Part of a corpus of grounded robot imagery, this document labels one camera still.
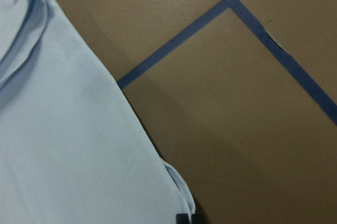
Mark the blue tape line crosswise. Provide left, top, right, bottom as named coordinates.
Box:
left=117, top=0, right=229, bottom=89

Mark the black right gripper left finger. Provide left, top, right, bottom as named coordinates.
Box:
left=176, top=214, right=189, bottom=224

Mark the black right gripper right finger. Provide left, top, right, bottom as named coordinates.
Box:
left=191, top=214, right=203, bottom=224

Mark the light blue t-shirt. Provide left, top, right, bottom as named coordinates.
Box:
left=1, top=0, right=195, bottom=223

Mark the blue tape line lengthwise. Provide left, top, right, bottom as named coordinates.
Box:
left=222, top=0, right=336, bottom=124

